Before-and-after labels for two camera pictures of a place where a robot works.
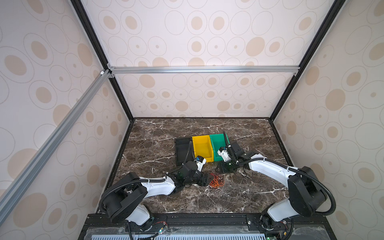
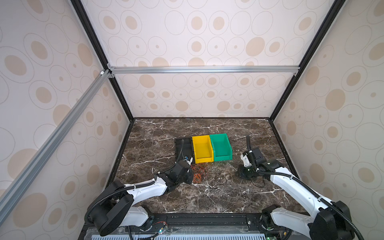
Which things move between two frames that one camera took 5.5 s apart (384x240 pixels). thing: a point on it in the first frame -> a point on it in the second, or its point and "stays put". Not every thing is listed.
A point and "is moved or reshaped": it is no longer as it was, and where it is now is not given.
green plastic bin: (218, 140) stays put
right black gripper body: (228, 167) -> (247, 173)
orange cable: (217, 182) is moved or reshaped
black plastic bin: (181, 147) stays put
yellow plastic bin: (202, 147) stays put
